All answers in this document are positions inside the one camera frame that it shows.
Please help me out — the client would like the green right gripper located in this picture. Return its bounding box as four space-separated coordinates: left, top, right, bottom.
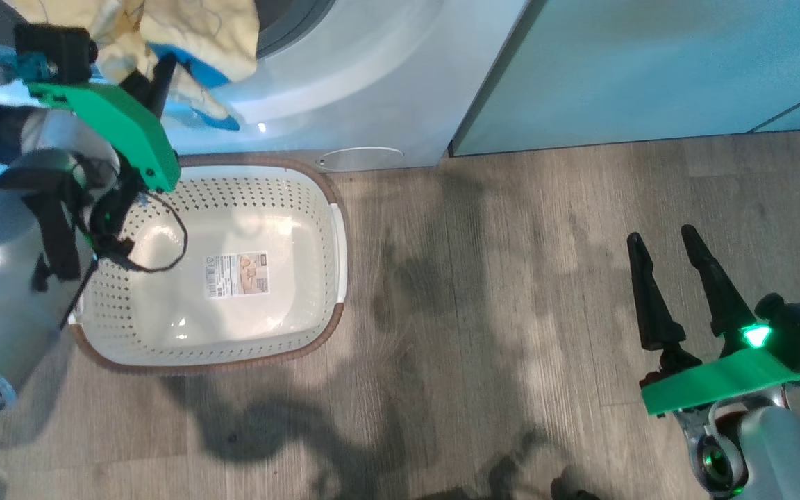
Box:
626 224 800 419

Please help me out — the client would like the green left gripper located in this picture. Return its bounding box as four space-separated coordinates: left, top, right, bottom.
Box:
26 53 182 194

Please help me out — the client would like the cream bear-print garment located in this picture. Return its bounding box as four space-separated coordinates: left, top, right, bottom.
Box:
3 0 260 132

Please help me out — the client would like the white front-load washing machine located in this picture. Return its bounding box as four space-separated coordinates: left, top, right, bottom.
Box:
0 0 531 172

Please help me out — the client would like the pale green cabinet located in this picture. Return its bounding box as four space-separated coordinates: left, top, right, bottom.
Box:
449 0 800 158

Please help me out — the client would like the cream perforated laundry basket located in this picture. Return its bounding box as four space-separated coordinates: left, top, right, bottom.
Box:
68 153 349 376

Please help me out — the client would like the paper basket label sticker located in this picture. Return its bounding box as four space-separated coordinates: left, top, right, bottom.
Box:
203 251 271 300

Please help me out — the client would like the round white filter cover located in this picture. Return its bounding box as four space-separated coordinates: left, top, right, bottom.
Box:
316 145 405 173

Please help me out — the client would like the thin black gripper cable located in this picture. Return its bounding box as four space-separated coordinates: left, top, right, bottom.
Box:
93 190 190 274

